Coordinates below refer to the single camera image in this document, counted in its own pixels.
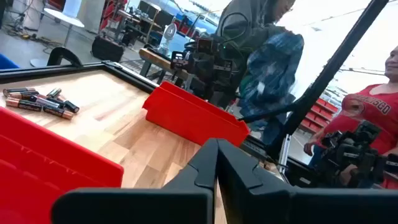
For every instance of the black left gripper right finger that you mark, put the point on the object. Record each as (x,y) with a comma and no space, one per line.
(311,207)

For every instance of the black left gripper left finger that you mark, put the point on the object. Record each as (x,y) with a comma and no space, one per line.
(140,205)

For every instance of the black and copper battery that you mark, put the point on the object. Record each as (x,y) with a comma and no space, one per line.
(59,112)
(68,106)
(18,91)
(25,104)
(25,95)
(61,98)

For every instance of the silver and black battery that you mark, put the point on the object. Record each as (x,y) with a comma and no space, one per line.
(46,101)
(54,92)

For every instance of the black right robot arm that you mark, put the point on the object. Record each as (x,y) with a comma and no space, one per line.
(224,51)

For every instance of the black gadget with lens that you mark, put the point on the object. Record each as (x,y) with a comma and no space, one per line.
(180,60)

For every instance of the red plastic bin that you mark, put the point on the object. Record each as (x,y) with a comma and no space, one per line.
(31,171)
(192,121)

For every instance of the wooden workbench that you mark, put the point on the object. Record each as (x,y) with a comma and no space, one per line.
(155,59)

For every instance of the white desk fan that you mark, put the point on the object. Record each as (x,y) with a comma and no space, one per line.
(170,31)

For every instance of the person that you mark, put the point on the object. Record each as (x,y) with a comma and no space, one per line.
(273,71)
(373,105)

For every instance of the background desk with monitors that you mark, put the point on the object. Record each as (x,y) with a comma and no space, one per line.
(140,18)

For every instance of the red storage bin rack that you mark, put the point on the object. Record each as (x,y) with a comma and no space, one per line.
(320,116)

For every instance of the black equipment case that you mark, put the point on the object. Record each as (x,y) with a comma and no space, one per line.
(107,49)

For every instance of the blue plastic bin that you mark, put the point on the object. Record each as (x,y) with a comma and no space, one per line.
(6,62)

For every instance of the white round pedestal table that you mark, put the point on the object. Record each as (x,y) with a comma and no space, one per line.
(63,17)

